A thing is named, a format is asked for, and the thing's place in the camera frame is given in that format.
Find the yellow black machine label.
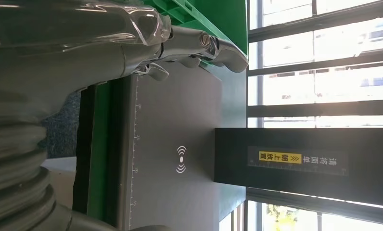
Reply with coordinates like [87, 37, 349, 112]
[247, 146, 350, 177]

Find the black inbound scanning machine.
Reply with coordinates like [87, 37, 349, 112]
[115, 62, 383, 231]

